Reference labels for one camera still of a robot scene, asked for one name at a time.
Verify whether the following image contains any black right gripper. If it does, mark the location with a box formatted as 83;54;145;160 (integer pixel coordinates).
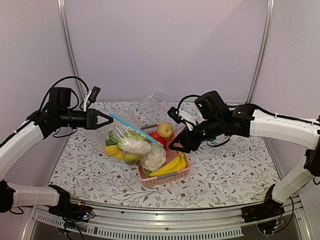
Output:
168;115;224;153

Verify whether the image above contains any clear zip top bag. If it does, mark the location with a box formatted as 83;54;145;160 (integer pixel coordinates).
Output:
104;113;167;172

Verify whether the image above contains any yellow toy lemon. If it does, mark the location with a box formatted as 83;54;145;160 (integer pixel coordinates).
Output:
104;144;124;161

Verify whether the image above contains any white toy cauliflower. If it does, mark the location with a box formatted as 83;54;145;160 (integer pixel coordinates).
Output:
140;145;166;172

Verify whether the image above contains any white toy napa cabbage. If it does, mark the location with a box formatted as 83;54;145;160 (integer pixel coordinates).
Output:
117;132;152;155

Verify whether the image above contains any yellow green toy mango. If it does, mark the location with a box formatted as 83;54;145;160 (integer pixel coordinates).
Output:
124;152;140;166

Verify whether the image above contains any green toy pear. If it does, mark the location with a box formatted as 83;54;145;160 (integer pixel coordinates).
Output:
105;131;118;146

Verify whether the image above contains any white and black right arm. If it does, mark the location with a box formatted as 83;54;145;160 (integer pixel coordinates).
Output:
167;90;320;218

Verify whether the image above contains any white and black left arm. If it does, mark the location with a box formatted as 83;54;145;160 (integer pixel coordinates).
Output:
0;86;113;217

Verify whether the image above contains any crumpled clear plastic bag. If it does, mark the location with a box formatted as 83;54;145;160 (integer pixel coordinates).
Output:
145;89;173;105

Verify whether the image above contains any pink perforated plastic basket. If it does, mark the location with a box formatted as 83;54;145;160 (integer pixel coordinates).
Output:
137;131;191;187

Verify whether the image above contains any pale yellow toy apple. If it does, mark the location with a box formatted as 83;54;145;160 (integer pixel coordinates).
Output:
157;123;174;139

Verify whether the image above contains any yellow toy banana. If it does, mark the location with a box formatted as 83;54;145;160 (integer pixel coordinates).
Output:
149;152;187;177

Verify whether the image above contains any red toy fruit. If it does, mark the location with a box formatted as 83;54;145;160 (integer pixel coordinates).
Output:
148;132;167;149

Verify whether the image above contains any floral patterned table mat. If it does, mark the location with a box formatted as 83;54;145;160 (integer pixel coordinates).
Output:
48;101;281;210

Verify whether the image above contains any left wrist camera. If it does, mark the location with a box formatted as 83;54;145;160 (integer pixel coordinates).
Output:
88;86;101;103

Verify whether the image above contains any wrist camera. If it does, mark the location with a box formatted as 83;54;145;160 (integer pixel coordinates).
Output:
167;106;182;124
88;86;101;103

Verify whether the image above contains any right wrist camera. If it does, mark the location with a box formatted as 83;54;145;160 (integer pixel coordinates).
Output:
167;106;182;124

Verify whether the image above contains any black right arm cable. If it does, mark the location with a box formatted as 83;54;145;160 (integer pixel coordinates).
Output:
176;94;320;128

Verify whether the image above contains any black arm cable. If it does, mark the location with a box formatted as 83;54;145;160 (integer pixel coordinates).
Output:
39;76;91;113
176;94;320;128

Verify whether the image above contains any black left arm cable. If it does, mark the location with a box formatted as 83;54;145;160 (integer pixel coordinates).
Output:
39;76;91;113

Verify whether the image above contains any aluminium front frame rail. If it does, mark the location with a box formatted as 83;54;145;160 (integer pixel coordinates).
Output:
21;195;313;240

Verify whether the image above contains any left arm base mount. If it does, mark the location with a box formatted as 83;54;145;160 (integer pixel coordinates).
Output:
48;184;95;223

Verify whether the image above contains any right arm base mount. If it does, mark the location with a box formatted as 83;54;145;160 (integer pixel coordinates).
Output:
241;184;285;235

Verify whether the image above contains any aluminium left corner post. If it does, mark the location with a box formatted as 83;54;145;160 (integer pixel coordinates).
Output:
56;0;83;96

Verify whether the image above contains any aluminium corner post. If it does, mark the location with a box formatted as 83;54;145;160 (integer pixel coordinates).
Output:
56;0;83;96
245;0;275;104

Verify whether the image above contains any aluminium right corner post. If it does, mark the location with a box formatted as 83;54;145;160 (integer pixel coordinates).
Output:
245;0;275;104

